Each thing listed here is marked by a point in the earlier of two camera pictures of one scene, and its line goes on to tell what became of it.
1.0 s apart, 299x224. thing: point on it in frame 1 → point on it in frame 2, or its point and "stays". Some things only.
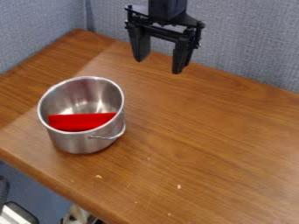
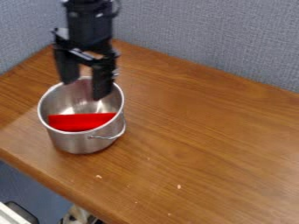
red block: [78, 122] stays
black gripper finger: [184, 46] → [102, 71]
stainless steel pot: [82, 94] stays
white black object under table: [76, 216] stays
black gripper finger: [141, 42] → [68, 66]
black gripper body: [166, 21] → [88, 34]
